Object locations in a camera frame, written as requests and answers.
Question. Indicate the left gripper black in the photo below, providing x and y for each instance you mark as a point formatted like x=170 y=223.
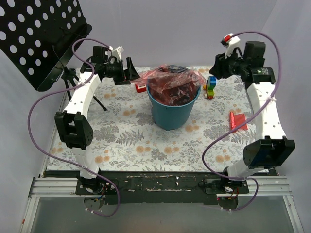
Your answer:
x=122 y=72

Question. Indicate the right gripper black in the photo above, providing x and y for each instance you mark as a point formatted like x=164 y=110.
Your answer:
x=220 y=67

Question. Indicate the red plastic trash bag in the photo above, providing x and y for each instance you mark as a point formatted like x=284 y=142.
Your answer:
x=171 y=85

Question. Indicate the teal plastic trash bin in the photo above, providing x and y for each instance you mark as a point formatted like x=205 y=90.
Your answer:
x=170 y=117

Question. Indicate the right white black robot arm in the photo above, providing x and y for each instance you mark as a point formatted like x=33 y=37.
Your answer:
x=271 y=146

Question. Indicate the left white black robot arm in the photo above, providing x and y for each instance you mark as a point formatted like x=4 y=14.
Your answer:
x=72 y=124

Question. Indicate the colourful toy block car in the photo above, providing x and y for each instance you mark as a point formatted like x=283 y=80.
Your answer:
x=209 y=87

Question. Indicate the red white window toy block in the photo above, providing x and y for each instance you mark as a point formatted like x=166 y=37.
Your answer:
x=140 y=89

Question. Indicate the small rolled red bag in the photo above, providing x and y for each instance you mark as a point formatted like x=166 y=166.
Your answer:
x=236 y=120

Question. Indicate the floral patterned table mat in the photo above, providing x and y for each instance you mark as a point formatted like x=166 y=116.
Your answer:
x=126 y=137

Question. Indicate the black perforated music stand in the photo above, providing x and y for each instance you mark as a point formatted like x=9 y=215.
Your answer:
x=41 y=36

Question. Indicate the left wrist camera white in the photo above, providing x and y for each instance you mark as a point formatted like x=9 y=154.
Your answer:
x=115 y=54

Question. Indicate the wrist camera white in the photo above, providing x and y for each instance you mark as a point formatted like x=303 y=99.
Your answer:
x=230 y=42
x=115 y=54

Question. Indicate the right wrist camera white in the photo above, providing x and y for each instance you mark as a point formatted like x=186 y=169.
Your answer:
x=230 y=42

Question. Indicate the aluminium frame rail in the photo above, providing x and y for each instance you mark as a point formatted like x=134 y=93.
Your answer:
x=207 y=187

